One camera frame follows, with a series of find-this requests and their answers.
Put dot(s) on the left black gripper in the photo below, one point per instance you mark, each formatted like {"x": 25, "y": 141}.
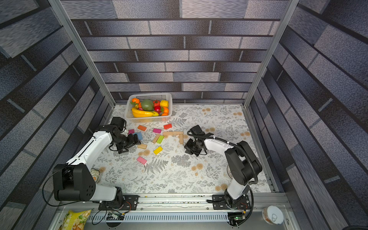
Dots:
{"x": 133, "y": 141}

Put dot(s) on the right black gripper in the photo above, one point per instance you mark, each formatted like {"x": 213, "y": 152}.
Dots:
{"x": 191, "y": 146}

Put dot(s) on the natural wood block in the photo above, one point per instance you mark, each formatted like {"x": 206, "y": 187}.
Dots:
{"x": 177, "y": 133}
{"x": 168, "y": 133}
{"x": 156, "y": 138}

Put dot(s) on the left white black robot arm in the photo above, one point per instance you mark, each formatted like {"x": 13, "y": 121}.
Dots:
{"x": 73, "y": 181}

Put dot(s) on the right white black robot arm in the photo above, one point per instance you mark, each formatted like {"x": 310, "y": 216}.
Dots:
{"x": 242, "y": 162}

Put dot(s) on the pink block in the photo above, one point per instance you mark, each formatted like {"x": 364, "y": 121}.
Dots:
{"x": 142, "y": 160}

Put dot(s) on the orange block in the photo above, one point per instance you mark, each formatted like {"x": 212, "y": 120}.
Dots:
{"x": 142, "y": 128}

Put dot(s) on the yellow toy banana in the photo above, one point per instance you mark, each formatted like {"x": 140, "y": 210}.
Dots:
{"x": 142, "y": 113}

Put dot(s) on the red block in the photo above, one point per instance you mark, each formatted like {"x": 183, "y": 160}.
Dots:
{"x": 168, "y": 126}

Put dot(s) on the green block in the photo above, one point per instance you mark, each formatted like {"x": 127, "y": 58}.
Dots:
{"x": 160, "y": 139}

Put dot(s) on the magenta block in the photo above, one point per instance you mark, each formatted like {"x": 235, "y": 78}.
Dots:
{"x": 158, "y": 131}

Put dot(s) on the yellow block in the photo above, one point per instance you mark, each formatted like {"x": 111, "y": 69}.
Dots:
{"x": 158, "y": 150}

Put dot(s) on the patterned ceramic bowl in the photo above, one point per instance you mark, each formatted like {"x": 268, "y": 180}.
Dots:
{"x": 95, "y": 174}

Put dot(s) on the orange toy fruit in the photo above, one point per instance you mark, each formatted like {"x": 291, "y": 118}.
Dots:
{"x": 135, "y": 101}

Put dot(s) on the green toy mango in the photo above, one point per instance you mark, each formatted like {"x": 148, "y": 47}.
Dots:
{"x": 147, "y": 105}

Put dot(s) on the white plastic basket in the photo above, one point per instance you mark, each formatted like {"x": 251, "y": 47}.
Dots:
{"x": 164, "y": 115}

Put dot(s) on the yellow toy pepper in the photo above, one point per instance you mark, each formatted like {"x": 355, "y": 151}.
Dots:
{"x": 164, "y": 103}

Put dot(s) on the green snack bag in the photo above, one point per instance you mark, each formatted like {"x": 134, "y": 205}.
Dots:
{"x": 75, "y": 220}

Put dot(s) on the white lidded cup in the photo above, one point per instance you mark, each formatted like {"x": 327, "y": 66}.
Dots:
{"x": 273, "y": 215}

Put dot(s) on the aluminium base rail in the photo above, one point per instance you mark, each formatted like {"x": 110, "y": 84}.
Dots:
{"x": 186, "y": 212}

